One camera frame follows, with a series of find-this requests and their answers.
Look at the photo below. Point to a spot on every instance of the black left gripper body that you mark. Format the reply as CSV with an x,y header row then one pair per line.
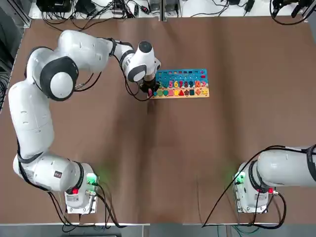
x,y
149,84

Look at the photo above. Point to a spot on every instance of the pink rectangle block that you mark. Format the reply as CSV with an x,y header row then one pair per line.
x,y
149,93

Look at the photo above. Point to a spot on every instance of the orange number ten piece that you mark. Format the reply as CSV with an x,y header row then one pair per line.
x,y
197,84

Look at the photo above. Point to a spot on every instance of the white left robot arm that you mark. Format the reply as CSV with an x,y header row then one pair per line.
x,y
32,118

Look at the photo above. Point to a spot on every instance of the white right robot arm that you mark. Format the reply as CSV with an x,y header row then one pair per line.
x,y
284,170

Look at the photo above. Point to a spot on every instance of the blue wooden toy board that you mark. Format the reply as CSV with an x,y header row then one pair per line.
x,y
182,74

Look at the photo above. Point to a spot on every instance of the green number three piece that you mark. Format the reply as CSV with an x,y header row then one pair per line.
x,y
161,84

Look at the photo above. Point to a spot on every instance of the teal number four piece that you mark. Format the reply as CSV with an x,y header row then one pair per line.
x,y
166,85

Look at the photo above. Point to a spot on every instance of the teal heart piece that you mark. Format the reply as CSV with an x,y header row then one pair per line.
x,y
166,92

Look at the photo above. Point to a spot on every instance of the pink number five piece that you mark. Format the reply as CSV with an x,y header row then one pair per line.
x,y
170,84

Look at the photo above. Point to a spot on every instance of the pink trapezoid piece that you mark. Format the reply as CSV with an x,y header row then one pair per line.
x,y
171,93

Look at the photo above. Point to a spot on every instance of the yellow number six piece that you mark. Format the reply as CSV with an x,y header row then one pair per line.
x,y
175,84

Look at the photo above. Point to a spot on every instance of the yellow pentagon piece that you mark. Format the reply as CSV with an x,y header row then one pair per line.
x,y
176,93

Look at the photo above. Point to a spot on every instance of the red number seven piece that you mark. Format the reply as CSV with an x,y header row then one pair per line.
x,y
181,84

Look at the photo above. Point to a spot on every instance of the red triangle piece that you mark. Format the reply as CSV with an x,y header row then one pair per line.
x,y
181,93

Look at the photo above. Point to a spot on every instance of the black power adapter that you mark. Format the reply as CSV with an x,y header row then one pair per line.
x,y
234,2
248,6

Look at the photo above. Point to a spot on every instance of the purple number eight piece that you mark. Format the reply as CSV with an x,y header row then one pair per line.
x,y
186,84

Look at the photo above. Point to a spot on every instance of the purple star piece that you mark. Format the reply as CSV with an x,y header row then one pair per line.
x,y
187,92

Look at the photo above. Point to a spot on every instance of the teal number nine piece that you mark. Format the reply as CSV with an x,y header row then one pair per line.
x,y
191,84

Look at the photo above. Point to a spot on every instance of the teal square piece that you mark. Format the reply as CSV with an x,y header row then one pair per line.
x,y
192,92

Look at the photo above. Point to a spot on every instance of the orange plus piece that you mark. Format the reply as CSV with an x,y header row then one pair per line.
x,y
198,92

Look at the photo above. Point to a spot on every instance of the pink greater than piece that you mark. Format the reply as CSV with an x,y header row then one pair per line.
x,y
204,84

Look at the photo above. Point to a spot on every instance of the yellow sign piece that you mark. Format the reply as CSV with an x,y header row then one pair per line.
x,y
205,92

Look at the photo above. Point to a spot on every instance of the white side desk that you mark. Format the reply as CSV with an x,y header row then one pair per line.
x,y
192,7

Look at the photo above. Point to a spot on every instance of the black desktop computer box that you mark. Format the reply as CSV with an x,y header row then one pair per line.
x,y
51,6

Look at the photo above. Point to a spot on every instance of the silver aluminium frame post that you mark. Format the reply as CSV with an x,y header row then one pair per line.
x,y
163,10
310,12
26,14

